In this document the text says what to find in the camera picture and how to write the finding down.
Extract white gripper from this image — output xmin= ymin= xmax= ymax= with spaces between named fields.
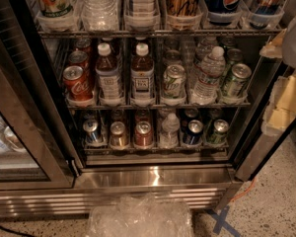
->
xmin=259 ymin=16 xmax=296 ymax=136

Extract green can bottom shelf front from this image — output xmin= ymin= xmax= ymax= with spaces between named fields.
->
xmin=205 ymin=119 xmax=229 ymax=145

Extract green can shelf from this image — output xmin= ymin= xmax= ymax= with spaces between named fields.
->
xmin=226 ymin=48 xmax=244 ymax=70
xmin=221 ymin=63 xmax=252 ymax=98
xmin=205 ymin=119 xmax=229 ymax=145

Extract green can middle shelf front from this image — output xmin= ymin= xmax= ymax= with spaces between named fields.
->
xmin=221 ymin=63 xmax=252 ymax=98

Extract water bottle middle shelf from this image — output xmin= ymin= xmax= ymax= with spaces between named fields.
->
xmin=193 ymin=46 xmax=226 ymax=104

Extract water bottle shelf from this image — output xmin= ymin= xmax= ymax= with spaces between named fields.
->
xmin=159 ymin=113 xmax=180 ymax=149
xmin=193 ymin=46 xmax=226 ymax=104

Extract right fridge door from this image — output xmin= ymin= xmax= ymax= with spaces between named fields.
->
xmin=235 ymin=62 xmax=296 ymax=182

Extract white green soda can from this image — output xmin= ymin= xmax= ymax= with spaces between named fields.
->
xmin=163 ymin=64 xmax=185 ymax=99

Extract blue can bottom shelf front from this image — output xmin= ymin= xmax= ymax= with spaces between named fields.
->
xmin=183 ymin=119 xmax=203 ymax=145

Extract blue can shelf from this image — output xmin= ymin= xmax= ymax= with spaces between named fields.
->
xmin=83 ymin=118 xmax=103 ymax=143
xmin=183 ymin=119 xmax=203 ymax=145

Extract silver can behind soda can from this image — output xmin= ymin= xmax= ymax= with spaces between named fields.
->
xmin=163 ymin=49 xmax=182 ymax=66

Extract water bottle bottom shelf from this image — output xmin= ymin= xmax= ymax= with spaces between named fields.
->
xmin=159 ymin=113 xmax=180 ymax=149

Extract steel fridge base grille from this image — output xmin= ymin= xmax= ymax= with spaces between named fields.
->
xmin=0 ymin=165 xmax=243 ymax=218

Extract red can bottom shelf front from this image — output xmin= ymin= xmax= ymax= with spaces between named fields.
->
xmin=134 ymin=121 xmax=153 ymax=146

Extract top shelf clear bottle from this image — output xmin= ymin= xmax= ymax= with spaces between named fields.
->
xmin=126 ymin=0 xmax=158 ymax=18

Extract brown can bottom shelf front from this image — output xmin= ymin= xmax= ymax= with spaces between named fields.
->
xmin=110 ymin=121 xmax=128 ymax=147

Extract top shelf water bottle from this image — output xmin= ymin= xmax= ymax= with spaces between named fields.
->
xmin=81 ymin=0 xmax=118 ymax=31

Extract blue can bottom shelf left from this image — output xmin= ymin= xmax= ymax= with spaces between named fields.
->
xmin=83 ymin=118 xmax=103 ymax=143

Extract red cola can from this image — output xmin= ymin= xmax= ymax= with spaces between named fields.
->
xmin=74 ymin=39 xmax=92 ymax=54
xmin=63 ymin=65 xmax=93 ymax=101
xmin=68 ymin=50 xmax=89 ymax=70

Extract red cola can front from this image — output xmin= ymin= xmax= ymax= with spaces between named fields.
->
xmin=63 ymin=65 xmax=93 ymax=101

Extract left fridge glass door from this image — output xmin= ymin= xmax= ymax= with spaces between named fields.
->
xmin=0 ymin=22 xmax=75 ymax=191

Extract right tea bottle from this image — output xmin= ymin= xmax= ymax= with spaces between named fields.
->
xmin=131 ymin=43 xmax=154 ymax=100

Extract tea bottle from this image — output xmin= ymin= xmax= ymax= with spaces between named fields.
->
xmin=131 ymin=43 xmax=154 ymax=100
xmin=95 ymin=42 xmax=122 ymax=100

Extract blue tape cross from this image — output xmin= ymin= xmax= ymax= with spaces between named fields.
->
xmin=206 ymin=205 xmax=242 ymax=237

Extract left tea bottle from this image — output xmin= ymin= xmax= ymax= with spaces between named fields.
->
xmin=95 ymin=42 xmax=122 ymax=100

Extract clear plastic bag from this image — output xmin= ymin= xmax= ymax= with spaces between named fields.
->
xmin=86 ymin=194 xmax=194 ymax=237

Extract top wire shelf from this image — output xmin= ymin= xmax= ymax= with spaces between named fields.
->
xmin=38 ymin=27 xmax=283 ymax=39

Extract wire shelf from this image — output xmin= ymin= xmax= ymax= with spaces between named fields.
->
xmin=67 ymin=100 xmax=251 ymax=110
xmin=38 ymin=27 xmax=283 ymax=39
xmin=83 ymin=142 xmax=229 ymax=154

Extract bottom wire shelf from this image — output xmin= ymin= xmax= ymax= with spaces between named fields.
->
xmin=83 ymin=142 xmax=229 ymax=154

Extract orange cable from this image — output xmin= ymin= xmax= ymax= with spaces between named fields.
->
xmin=229 ymin=176 xmax=259 ymax=203

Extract middle wire shelf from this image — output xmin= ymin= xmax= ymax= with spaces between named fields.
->
xmin=67 ymin=100 xmax=251 ymax=110

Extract black cable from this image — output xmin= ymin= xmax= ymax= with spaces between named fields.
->
xmin=0 ymin=217 xmax=37 ymax=237

